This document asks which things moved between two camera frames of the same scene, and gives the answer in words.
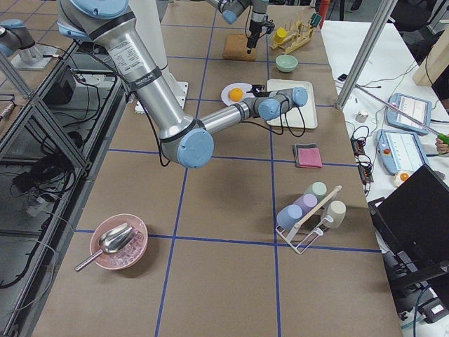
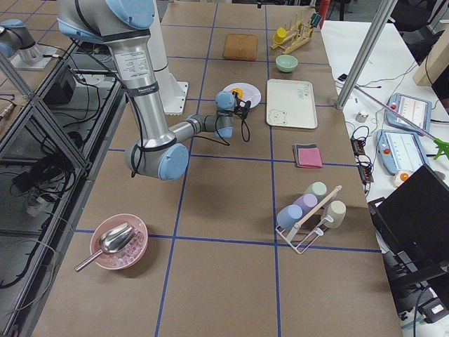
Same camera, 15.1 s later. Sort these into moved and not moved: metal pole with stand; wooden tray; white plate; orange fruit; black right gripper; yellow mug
Moved: metal pole with stand; black right gripper
Not moved: wooden tray; orange fruit; white plate; yellow mug
